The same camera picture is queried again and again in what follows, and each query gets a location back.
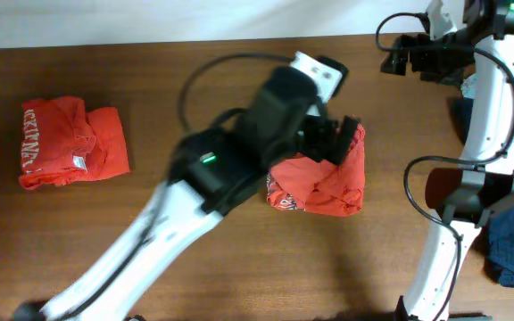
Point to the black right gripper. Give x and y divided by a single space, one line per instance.
419 64

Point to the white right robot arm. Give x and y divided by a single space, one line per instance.
462 193

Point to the orange printed t-shirt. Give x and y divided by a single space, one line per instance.
321 188

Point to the folded red t-shirt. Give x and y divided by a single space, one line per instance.
63 143

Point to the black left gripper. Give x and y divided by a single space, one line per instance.
326 145

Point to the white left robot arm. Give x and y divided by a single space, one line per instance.
211 173

